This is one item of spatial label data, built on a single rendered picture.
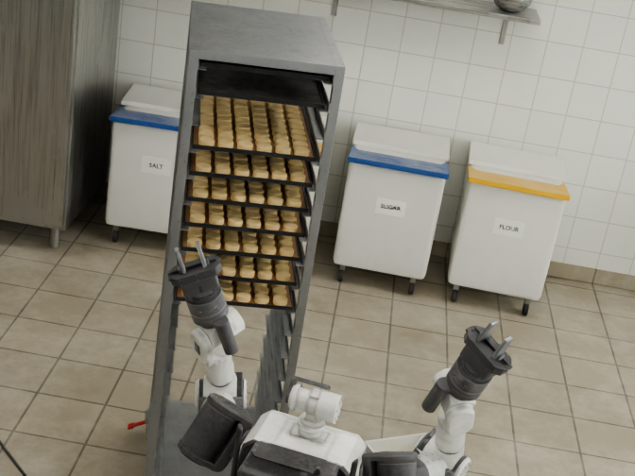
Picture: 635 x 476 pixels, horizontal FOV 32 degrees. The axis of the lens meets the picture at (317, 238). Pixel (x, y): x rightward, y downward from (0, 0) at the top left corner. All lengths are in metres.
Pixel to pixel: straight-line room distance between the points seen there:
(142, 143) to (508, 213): 1.99
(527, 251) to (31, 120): 2.69
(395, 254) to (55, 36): 2.11
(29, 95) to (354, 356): 2.10
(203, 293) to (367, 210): 3.46
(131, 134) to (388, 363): 1.84
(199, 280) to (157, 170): 3.53
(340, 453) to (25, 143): 3.73
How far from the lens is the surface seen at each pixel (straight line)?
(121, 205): 6.16
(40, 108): 5.83
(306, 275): 3.70
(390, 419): 5.07
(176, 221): 3.60
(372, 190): 5.91
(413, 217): 5.96
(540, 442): 5.19
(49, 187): 5.97
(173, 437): 4.47
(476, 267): 6.08
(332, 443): 2.53
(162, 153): 6.01
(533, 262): 6.07
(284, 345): 3.93
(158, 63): 6.57
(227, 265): 3.76
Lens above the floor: 2.71
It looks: 24 degrees down
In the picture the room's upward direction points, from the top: 9 degrees clockwise
